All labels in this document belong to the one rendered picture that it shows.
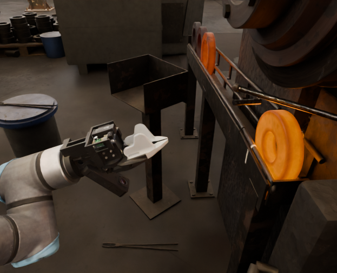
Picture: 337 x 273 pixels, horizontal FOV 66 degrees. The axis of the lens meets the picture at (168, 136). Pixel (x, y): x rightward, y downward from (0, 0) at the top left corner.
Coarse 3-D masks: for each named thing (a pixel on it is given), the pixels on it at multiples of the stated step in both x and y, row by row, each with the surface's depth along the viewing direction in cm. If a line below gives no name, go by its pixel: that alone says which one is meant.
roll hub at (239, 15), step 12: (228, 0) 46; (240, 0) 43; (264, 0) 33; (276, 0) 33; (288, 0) 33; (240, 12) 40; (252, 12) 36; (264, 12) 35; (276, 12) 35; (240, 24) 40; (252, 24) 39; (264, 24) 39
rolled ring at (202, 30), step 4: (200, 28) 130; (204, 28) 129; (200, 32) 131; (204, 32) 127; (200, 36) 138; (196, 40) 142; (200, 40) 140; (196, 44) 143; (200, 44) 141; (196, 48) 143; (200, 48) 142; (196, 52) 144; (200, 52) 142; (200, 56) 133
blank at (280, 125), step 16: (272, 112) 54; (288, 112) 53; (256, 128) 62; (272, 128) 54; (288, 128) 49; (256, 144) 63; (272, 144) 60; (288, 144) 49; (272, 160) 57; (288, 160) 49; (288, 176) 51
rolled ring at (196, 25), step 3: (195, 24) 145; (198, 24) 144; (195, 27) 145; (198, 27) 143; (192, 30) 157; (195, 30) 145; (192, 33) 157; (195, 33) 145; (192, 36) 157; (195, 36) 146; (192, 39) 158; (195, 39) 146; (192, 42) 158; (195, 42) 146; (192, 45) 159; (195, 45) 147; (195, 48) 147; (195, 51) 148
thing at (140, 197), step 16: (112, 64) 106; (128, 64) 111; (144, 64) 116; (160, 64) 110; (112, 80) 109; (128, 80) 114; (144, 80) 120; (160, 80) 91; (176, 80) 96; (128, 96) 109; (144, 96) 90; (160, 96) 95; (176, 96) 100; (144, 112) 94; (160, 112) 110; (160, 128) 114; (160, 160) 124; (160, 176) 130; (144, 192) 143; (160, 192) 136; (144, 208) 134; (160, 208) 134
